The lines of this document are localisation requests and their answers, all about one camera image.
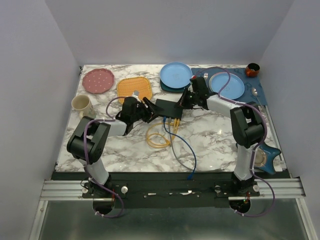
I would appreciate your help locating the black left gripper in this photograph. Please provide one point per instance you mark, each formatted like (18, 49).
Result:
(154, 109)

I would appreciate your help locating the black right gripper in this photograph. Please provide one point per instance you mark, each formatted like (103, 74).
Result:
(182, 100)

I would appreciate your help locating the black network switch box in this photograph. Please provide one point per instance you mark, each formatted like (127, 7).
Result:
(168, 109)

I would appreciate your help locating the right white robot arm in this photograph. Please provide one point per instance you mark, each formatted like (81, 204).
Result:
(247, 123)

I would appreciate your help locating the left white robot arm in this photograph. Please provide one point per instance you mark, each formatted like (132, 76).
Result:
(89, 138)

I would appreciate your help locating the dark teal square plate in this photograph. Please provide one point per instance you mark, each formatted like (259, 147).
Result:
(172, 90)

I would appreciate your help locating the light blue plate on stack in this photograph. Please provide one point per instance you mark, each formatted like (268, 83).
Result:
(176, 75)

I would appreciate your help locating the silver fork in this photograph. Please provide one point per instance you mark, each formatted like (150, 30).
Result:
(205, 75)

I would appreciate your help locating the orange woven square mat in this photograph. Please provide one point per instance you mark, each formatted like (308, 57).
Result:
(126, 87)

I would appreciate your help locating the light blue plate on placemat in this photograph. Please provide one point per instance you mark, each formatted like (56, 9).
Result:
(235, 88)

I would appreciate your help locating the pink dotted plate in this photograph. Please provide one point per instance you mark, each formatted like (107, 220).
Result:
(98, 81)

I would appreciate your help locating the blue cloth placemat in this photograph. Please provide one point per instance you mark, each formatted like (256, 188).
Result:
(249, 83)

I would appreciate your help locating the cream ceramic mug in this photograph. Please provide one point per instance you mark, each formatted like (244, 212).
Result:
(83, 106)

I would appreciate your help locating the silver spoon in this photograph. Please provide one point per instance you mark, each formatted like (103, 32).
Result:
(255, 94)

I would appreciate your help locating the brown lacquer cup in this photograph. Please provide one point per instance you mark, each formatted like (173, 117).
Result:
(252, 70)

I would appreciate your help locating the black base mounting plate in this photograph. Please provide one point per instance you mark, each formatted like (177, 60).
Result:
(126, 190)

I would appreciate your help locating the blue star shaped dish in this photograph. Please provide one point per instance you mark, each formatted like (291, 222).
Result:
(265, 157)

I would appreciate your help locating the aluminium frame rail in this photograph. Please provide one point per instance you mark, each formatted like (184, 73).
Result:
(71, 190)

